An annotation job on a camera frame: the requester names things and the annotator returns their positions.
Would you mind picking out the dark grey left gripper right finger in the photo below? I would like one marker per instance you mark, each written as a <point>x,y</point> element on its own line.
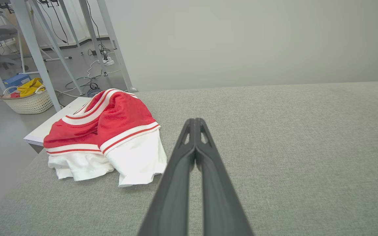
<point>220,200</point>

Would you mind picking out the slanted white table leg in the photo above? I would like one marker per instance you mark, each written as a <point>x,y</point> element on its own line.
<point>56,46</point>

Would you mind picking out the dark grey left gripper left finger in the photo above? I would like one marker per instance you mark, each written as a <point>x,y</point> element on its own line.
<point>172,196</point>

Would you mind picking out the brown cardboard box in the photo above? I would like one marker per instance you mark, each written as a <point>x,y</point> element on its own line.
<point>23,44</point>

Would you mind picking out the blue box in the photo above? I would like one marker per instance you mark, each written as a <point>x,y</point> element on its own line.
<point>15,80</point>

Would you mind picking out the small red cloth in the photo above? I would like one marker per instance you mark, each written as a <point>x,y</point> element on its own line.
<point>14,95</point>

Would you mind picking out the white power strip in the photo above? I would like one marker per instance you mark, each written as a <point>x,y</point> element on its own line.
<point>108,61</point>

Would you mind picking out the yellow cloth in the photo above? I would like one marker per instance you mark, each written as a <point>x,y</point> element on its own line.
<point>30,87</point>

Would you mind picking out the thin white table leg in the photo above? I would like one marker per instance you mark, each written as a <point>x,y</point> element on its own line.
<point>70,28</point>

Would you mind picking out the thick white table leg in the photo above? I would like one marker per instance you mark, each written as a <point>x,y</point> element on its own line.
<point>33,49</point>

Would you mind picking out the red and white basketball jersey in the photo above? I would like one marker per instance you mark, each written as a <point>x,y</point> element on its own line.
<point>123,121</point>

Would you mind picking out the white woven laundry basket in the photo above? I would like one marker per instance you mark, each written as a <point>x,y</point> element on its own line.
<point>31,104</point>

